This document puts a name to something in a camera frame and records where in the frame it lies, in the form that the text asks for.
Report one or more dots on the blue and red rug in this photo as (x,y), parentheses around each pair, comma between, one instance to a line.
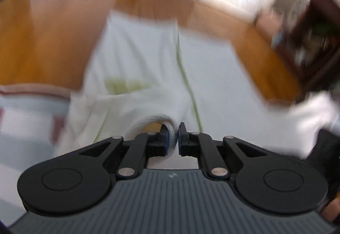
(26,122)

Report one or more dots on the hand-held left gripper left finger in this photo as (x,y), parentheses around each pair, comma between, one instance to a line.
(165,143)

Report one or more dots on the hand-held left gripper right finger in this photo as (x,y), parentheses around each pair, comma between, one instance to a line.
(181,143)

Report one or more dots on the dark wooden shelf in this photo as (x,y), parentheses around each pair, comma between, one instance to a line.
(313,37)

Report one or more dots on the white knit garment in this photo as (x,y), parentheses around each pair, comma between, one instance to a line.
(148,63)

